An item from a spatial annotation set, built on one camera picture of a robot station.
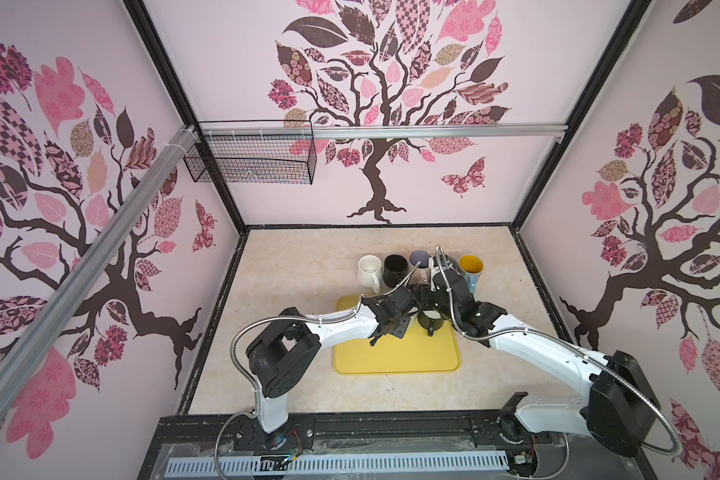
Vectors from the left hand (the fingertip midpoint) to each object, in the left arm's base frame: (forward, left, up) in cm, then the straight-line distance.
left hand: (395, 324), depth 89 cm
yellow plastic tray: (-7, -7, -3) cm, 11 cm away
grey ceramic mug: (+18, -20, +7) cm, 28 cm away
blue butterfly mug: (+18, -26, +5) cm, 32 cm away
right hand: (+6, -6, +13) cm, 16 cm away
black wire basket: (+68, +57, +13) cm, 90 cm away
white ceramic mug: (+21, +8, -1) cm, 22 cm away
